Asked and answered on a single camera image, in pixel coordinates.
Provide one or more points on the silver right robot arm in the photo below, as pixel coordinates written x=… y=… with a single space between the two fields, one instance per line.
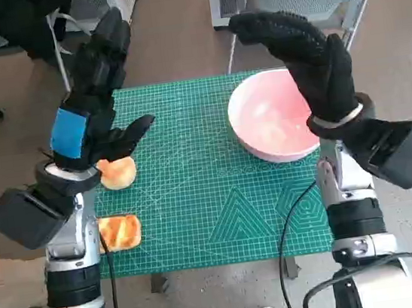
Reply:
x=351 y=188

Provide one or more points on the grey table leg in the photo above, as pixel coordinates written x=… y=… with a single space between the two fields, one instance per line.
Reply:
x=291 y=266
x=159 y=282

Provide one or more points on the rectangular toast bread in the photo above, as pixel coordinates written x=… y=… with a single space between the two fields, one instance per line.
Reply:
x=123 y=231

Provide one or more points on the round bread bun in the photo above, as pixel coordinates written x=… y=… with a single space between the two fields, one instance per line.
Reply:
x=121 y=176

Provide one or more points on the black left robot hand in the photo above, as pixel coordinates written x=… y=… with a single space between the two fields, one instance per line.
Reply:
x=70 y=135

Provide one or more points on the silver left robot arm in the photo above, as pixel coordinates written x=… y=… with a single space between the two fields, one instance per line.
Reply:
x=68 y=236

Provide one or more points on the black jacket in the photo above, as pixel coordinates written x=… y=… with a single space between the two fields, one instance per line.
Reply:
x=21 y=22

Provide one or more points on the pink bowl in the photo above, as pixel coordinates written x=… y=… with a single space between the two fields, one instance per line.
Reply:
x=262 y=116

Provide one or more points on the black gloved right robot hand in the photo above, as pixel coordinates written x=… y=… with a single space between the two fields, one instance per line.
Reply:
x=316 y=71

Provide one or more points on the green cutting mat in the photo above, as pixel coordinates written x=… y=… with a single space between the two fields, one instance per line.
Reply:
x=192 y=163

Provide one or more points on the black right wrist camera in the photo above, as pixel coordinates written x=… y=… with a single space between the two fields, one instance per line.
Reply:
x=411 y=157

